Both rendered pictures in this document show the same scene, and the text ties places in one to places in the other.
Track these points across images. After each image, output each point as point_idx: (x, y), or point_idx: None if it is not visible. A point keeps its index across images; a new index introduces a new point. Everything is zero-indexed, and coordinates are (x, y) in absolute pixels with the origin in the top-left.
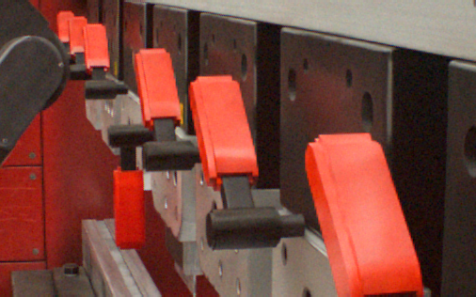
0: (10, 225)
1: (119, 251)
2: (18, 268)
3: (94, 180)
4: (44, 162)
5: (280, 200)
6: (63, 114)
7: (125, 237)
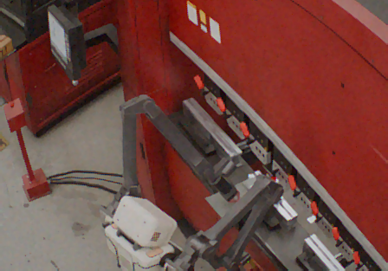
0: (158, 106)
1: (209, 121)
2: None
3: (181, 86)
4: (166, 86)
5: (318, 210)
6: (171, 72)
7: None
